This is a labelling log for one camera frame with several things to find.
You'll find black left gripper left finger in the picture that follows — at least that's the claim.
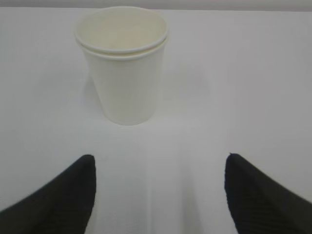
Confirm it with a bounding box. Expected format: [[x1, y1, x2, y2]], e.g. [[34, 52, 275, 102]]
[[0, 155, 96, 234]]

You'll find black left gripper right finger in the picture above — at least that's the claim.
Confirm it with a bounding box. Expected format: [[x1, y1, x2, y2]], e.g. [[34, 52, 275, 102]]
[[224, 154, 312, 234]]

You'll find white paper cup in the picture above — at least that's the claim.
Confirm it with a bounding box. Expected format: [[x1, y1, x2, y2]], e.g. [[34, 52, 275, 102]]
[[75, 6, 169, 55], [80, 39, 168, 125]]

